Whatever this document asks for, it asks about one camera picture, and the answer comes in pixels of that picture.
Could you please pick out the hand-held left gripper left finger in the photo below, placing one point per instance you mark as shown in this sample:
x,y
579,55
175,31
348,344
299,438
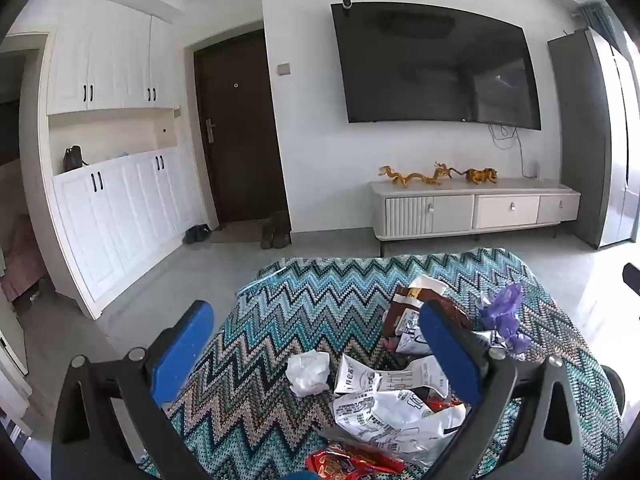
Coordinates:
x,y
180,355

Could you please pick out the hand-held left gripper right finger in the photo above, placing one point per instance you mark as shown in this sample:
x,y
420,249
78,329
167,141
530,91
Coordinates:
x,y
450,355

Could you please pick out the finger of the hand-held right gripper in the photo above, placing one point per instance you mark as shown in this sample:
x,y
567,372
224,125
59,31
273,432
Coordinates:
x,y
631,280

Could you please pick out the brown snack wrapper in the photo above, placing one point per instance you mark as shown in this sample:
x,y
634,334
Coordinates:
x,y
400,312

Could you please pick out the white printed plastic bag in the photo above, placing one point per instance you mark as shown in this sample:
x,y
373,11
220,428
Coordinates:
x,y
385,420

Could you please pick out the small black-and-white printed wrapper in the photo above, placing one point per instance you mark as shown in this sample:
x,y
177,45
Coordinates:
x,y
412,340

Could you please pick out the purple plastic bag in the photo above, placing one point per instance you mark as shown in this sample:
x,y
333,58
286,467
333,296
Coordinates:
x,y
505,305

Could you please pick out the crumpled white printed paper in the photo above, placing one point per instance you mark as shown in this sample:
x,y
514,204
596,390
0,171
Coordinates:
x,y
360,372

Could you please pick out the crumpled white tissue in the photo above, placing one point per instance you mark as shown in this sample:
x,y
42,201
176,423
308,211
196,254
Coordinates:
x,y
307,372

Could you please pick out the zigzag knitted blanket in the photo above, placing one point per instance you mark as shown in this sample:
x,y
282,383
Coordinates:
x,y
300,300

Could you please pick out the white base cabinet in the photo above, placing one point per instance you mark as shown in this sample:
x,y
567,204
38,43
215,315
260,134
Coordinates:
x,y
125,220

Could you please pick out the red snack wrapper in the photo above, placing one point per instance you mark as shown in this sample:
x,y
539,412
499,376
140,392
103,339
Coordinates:
x,y
350,462

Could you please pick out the white television stand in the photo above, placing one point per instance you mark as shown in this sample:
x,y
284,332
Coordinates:
x,y
475,210

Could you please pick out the white router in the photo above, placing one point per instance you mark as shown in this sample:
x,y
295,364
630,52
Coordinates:
x,y
533,170

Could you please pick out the grey refrigerator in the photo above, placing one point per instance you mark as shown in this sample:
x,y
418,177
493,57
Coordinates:
x,y
585,135

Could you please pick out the golden dragon figurine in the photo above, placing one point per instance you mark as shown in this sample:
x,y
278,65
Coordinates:
x,y
415,177

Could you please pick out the golden tiger figurine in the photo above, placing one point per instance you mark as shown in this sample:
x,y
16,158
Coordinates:
x,y
481,176

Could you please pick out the pink cloth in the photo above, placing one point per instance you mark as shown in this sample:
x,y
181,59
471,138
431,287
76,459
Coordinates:
x,y
20,255

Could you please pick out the dark handbag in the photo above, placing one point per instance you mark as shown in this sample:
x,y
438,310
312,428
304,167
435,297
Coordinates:
x,y
74,159

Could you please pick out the dark brown door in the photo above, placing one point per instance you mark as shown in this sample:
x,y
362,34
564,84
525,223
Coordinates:
x,y
240,130

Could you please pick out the teal curtain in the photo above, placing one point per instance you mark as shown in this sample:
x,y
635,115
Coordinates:
x,y
600,22

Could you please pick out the wall-mounted black television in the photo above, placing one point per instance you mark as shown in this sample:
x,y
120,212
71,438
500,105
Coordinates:
x,y
435,65

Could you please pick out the wall light switch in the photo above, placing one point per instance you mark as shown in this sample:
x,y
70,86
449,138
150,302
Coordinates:
x,y
283,69

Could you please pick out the white wall cabinet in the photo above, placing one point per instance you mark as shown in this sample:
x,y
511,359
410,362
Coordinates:
x,y
115,55

